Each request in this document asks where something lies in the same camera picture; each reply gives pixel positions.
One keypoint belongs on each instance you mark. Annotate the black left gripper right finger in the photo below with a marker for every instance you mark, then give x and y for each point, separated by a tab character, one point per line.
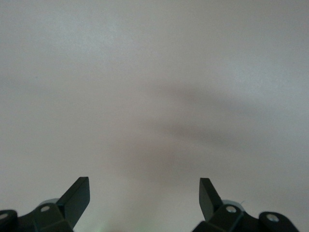
207	200

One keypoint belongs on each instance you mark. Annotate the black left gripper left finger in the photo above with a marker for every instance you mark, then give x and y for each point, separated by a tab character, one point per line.
72	203

